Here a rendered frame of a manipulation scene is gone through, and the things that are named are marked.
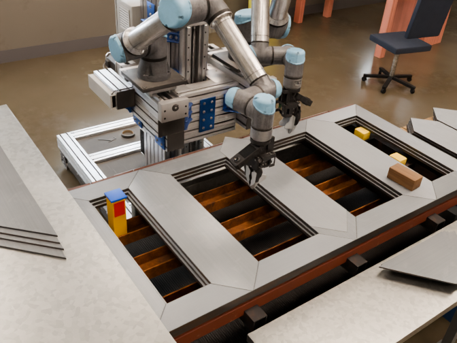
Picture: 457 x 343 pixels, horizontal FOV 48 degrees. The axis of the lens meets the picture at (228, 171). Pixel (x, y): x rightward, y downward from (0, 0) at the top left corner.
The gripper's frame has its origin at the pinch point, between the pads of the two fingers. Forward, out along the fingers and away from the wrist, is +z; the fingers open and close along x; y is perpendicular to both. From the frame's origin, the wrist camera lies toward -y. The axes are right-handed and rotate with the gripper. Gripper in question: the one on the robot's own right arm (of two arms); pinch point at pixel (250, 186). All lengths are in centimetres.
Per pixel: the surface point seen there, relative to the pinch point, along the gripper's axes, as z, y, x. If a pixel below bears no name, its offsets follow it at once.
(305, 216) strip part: 5.6, 11.2, -18.9
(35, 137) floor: 91, -18, 225
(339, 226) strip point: 5.6, 18.1, -29.1
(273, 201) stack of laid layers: 7.4, 8.4, -4.4
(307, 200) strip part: 5.6, 18.5, -12.0
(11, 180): -17, -76, 20
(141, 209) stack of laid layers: 7.6, -36.0, 16.0
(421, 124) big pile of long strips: 6, 109, 5
